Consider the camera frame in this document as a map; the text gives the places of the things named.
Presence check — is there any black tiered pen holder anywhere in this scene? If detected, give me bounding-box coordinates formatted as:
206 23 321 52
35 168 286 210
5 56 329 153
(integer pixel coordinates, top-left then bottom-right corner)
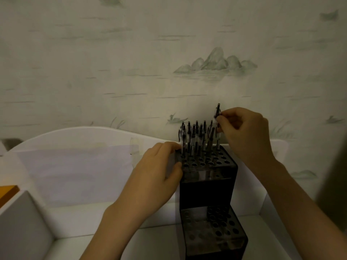
173 144 249 260

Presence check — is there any row of black pens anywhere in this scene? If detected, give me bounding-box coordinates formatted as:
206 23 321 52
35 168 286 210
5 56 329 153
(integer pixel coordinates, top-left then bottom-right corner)
178 120 215 160

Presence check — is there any person's left hand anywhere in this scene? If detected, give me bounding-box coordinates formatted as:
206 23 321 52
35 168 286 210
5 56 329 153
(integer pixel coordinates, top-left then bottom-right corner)
104 142 184 228

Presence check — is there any person's right forearm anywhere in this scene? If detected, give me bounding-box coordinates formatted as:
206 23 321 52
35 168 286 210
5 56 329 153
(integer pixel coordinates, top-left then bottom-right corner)
257 162 347 260

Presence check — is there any person's right hand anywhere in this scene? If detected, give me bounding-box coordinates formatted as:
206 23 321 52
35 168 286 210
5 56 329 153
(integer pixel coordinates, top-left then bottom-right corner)
216 107 284 178

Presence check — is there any white curved-back shelf unit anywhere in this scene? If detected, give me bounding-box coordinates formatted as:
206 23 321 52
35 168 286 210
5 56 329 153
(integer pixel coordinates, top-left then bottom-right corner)
0 126 289 260

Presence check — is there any black gel pen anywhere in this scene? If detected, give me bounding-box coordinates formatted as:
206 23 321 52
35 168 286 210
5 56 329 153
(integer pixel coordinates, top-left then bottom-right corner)
213 103 222 149

